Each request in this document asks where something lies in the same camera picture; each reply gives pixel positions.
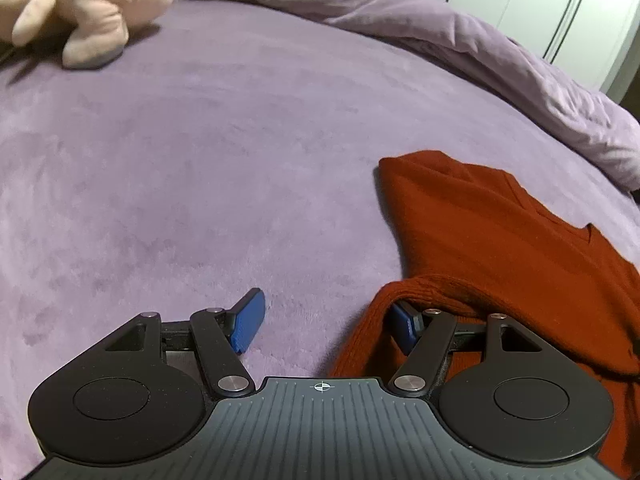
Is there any red knit sweater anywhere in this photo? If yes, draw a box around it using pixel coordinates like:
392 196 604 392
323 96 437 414
327 150 640 480

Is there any purple bed sheet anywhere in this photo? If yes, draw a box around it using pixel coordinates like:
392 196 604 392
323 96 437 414
0 0 640 467

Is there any white wardrobe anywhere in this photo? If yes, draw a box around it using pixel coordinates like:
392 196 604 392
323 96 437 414
327 0 640 107

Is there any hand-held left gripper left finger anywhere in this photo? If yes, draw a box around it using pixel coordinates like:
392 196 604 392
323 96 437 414
102 287 266 398

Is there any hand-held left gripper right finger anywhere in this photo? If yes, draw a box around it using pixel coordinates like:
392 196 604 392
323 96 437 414
387 301 543 399

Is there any crumpled purple duvet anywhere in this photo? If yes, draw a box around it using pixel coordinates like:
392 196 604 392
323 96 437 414
177 0 640 192

